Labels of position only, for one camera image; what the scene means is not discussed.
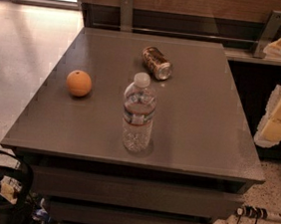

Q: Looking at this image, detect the orange soda can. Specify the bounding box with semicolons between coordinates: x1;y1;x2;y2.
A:
141;46;173;81

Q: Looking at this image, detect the white power strip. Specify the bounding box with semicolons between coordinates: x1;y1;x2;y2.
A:
236;205;281;223

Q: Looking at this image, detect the clear plastic water bottle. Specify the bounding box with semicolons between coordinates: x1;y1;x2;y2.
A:
122;72;157;152

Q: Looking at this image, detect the grey drawer cabinet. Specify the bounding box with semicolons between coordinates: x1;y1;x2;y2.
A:
3;28;265;224

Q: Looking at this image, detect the orange fruit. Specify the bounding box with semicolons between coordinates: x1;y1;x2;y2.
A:
67;70;93;97

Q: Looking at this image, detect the right metal shelf bracket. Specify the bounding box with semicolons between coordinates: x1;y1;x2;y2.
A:
251;10;281;58

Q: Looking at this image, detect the metal shelf bracket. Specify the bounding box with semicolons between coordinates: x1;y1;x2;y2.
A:
251;10;281;58
120;0;134;33

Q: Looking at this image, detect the grey wall shelf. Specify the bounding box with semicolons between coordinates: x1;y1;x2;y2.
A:
224;48;281;67

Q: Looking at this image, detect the left metal shelf bracket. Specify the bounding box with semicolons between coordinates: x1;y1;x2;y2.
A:
120;0;134;33

